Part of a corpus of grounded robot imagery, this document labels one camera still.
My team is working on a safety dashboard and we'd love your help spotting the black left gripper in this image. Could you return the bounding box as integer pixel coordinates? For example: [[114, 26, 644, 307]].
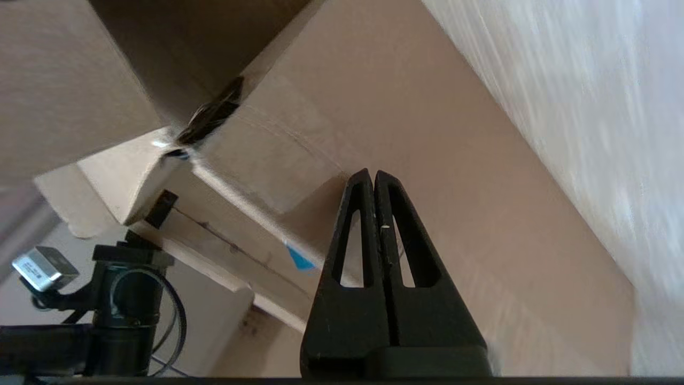
[[92, 190, 178, 375]]

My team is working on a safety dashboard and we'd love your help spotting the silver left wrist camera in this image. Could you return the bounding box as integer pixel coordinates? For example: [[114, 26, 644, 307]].
[[12, 246, 80, 292]]

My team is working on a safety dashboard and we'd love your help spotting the brown cardboard shoe box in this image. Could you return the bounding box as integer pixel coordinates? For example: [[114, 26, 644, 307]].
[[0, 0, 636, 375]]

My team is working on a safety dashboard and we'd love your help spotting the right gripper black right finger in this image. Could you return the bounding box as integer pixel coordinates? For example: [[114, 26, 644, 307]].
[[374, 170, 492, 378]]

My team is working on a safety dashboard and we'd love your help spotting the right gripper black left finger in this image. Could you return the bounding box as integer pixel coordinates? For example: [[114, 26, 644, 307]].
[[299, 169, 390, 378]]

